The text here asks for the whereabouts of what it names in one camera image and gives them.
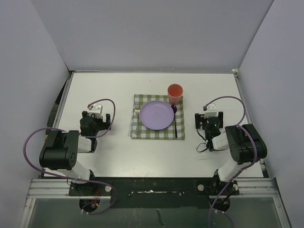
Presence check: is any purple plastic spoon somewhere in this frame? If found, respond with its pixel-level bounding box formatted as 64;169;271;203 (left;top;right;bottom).
171;105;178;138

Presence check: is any orange plastic cup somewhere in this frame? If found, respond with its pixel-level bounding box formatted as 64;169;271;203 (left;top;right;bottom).
167;84;183;105

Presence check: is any silver metal fork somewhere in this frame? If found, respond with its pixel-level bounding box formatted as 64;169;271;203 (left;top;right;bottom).
134;104;140;136

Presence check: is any purple plastic plate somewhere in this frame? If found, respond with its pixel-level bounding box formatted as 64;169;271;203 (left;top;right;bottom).
139;100;174;130

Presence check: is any green white checkered cloth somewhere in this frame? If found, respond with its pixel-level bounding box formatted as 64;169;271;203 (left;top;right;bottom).
130;94;185;140

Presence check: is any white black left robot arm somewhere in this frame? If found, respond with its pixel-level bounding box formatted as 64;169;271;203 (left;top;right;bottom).
39;111;111;195

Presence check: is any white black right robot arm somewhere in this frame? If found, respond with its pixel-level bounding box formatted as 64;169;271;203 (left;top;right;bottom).
195;112;267;194

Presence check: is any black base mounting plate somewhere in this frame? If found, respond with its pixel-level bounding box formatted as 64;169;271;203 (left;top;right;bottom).
68;176;239;212

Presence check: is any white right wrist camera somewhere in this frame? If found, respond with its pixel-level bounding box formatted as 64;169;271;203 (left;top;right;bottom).
203;104;217;118

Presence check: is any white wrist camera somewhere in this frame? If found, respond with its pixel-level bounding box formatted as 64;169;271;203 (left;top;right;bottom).
88;104;103;119
203;104;217;118

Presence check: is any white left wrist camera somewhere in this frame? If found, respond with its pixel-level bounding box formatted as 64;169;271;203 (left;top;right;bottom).
88;104;103;119

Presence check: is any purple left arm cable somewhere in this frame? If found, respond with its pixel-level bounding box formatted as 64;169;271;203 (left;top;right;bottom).
23;98;118;216

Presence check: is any aluminium front frame rail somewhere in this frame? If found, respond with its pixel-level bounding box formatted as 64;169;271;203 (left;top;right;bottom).
27;178;278;199

